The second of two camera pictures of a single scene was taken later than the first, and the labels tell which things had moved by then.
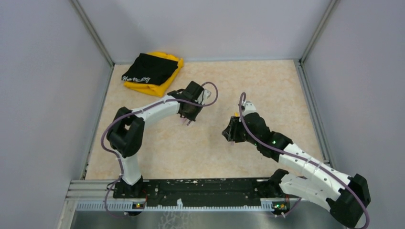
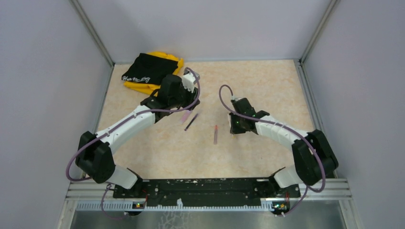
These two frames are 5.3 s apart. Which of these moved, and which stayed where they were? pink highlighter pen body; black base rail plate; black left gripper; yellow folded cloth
Moved: black left gripper
Stayed: black base rail plate; pink highlighter pen body; yellow folded cloth
